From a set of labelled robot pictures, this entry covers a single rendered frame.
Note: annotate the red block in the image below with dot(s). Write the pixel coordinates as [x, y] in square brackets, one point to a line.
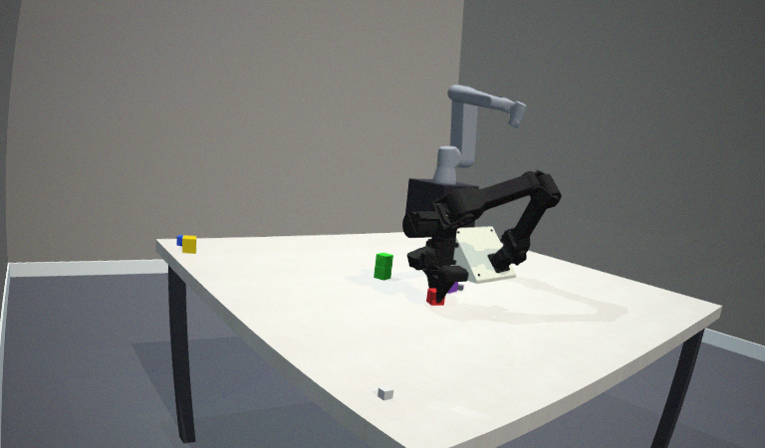
[431, 297]

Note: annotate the yellow block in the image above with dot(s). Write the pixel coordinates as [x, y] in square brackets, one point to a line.
[188, 245]

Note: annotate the green block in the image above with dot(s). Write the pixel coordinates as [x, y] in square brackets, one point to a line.
[382, 273]
[384, 260]

